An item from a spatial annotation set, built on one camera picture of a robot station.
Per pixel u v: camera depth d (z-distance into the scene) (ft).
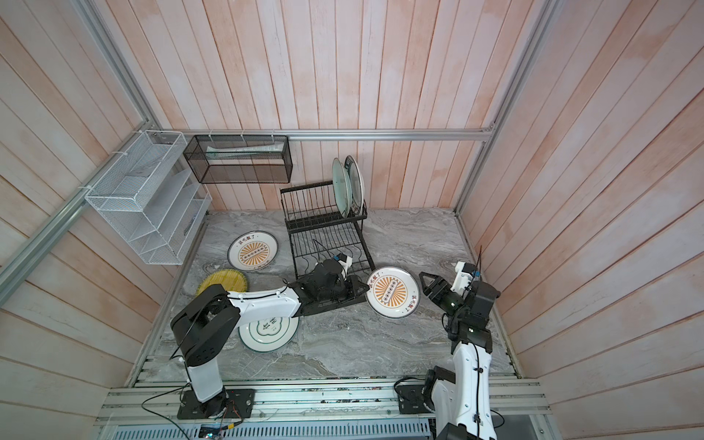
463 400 1.49
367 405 2.41
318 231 2.82
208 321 1.74
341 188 3.12
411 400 2.41
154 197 2.42
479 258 3.60
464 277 2.34
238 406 2.39
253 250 3.51
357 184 2.63
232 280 3.21
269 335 2.82
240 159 3.42
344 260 2.68
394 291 2.81
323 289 2.26
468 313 1.98
